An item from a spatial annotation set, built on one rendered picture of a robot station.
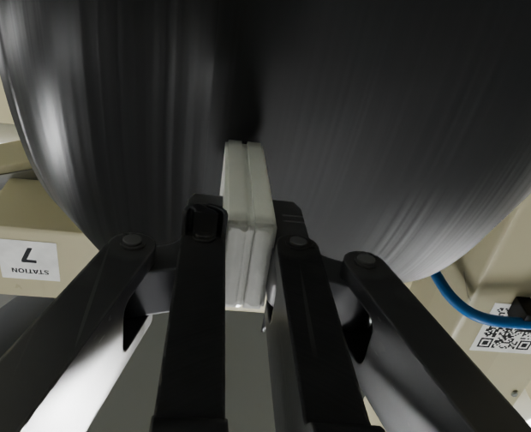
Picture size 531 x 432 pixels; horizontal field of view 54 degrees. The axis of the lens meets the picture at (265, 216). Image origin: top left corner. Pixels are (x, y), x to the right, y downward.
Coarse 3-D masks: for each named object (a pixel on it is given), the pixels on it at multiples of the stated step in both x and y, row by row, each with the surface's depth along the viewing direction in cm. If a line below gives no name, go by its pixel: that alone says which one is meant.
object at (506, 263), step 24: (528, 216) 48; (504, 240) 50; (528, 240) 50; (456, 264) 58; (480, 264) 53; (504, 264) 52; (528, 264) 52; (432, 288) 63; (456, 288) 57; (480, 288) 54; (504, 288) 54; (528, 288) 54; (432, 312) 63; (456, 312) 57; (456, 336) 58; (480, 360) 60; (504, 360) 60; (528, 360) 61; (504, 384) 63
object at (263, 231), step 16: (256, 144) 20; (256, 160) 19; (256, 176) 18; (256, 192) 16; (256, 208) 15; (272, 208) 16; (256, 224) 15; (272, 224) 15; (256, 240) 15; (272, 240) 15; (256, 256) 15; (256, 272) 15; (256, 288) 16; (240, 304) 16; (256, 304) 16
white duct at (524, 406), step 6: (522, 396) 115; (528, 396) 114; (516, 402) 115; (522, 402) 115; (528, 402) 114; (516, 408) 115; (522, 408) 115; (528, 408) 115; (522, 414) 116; (528, 414) 115; (528, 420) 118
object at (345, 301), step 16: (288, 208) 18; (288, 224) 17; (304, 224) 17; (272, 256) 15; (272, 272) 15; (336, 272) 14; (272, 288) 15; (336, 288) 14; (272, 304) 15; (336, 304) 14; (352, 304) 14; (352, 320) 14; (368, 320) 14
